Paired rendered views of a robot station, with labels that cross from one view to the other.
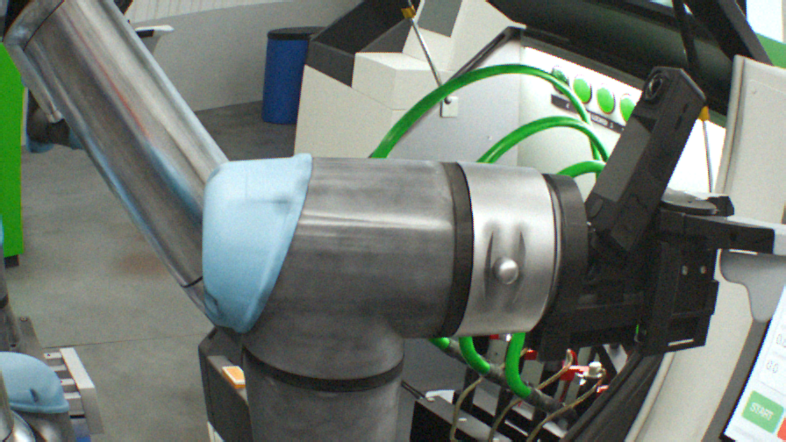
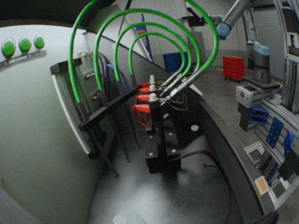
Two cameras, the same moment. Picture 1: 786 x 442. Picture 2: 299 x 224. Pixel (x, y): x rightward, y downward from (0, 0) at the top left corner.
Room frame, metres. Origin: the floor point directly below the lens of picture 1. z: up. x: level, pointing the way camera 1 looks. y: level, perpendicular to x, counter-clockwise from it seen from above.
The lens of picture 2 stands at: (1.36, 0.05, 1.24)
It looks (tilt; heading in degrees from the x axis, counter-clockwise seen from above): 27 degrees down; 219
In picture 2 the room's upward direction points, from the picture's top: 12 degrees counter-clockwise
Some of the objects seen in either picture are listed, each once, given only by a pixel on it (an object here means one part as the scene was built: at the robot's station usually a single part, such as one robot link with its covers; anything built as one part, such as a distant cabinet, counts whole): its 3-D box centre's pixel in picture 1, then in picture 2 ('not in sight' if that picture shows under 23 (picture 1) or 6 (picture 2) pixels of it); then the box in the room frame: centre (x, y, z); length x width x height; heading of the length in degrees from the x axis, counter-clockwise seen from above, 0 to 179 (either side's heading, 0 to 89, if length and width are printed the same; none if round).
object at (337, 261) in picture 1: (318, 256); (217, 19); (0.41, 0.03, 1.43); 0.11 x 0.08 x 0.09; 101
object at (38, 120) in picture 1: (46, 118); not in sight; (1.18, 0.58, 1.34); 0.11 x 0.08 x 0.11; 62
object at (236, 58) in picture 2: not in sight; (233, 68); (-3.36, 0.31, 0.43); 0.70 x 0.46 x 0.86; 61
